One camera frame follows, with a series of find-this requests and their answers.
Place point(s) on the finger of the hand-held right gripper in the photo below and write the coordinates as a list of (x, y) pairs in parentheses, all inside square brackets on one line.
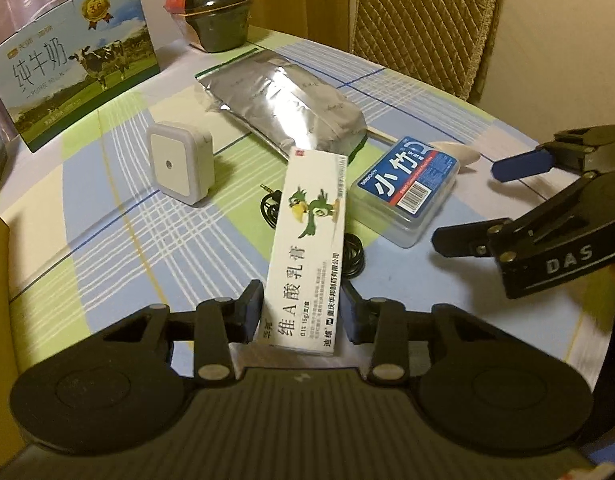
[(462, 240), (522, 165)]

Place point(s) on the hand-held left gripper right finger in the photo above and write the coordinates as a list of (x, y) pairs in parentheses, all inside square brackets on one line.
[(353, 312)]

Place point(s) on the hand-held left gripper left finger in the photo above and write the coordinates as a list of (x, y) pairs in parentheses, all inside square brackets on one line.
[(253, 307)]

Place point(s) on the white ointment box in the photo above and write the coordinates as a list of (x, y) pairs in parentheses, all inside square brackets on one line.
[(307, 260)]

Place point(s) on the white square night light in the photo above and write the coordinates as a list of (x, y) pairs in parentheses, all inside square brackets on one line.
[(172, 165)]

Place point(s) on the silver foil bag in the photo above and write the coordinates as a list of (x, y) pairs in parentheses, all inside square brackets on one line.
[(282, 95)]

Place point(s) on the plaid cloth covered desktop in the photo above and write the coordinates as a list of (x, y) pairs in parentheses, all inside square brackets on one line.
[(112, 240)]

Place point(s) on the wooden spoon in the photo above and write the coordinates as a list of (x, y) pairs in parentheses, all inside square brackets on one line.
[(462, 155)]

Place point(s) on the blue-labelled clear plastic box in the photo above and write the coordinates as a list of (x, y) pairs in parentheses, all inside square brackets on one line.
[(402, 185)]

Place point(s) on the chair with quilted cover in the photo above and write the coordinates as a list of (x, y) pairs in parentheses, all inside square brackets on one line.
[(427, 20)]

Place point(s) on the black instant noodle bowl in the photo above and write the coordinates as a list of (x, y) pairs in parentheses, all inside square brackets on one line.
[(217, 20)]

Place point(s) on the milk carton case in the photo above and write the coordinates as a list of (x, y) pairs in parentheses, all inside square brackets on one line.
[(62, 70)]

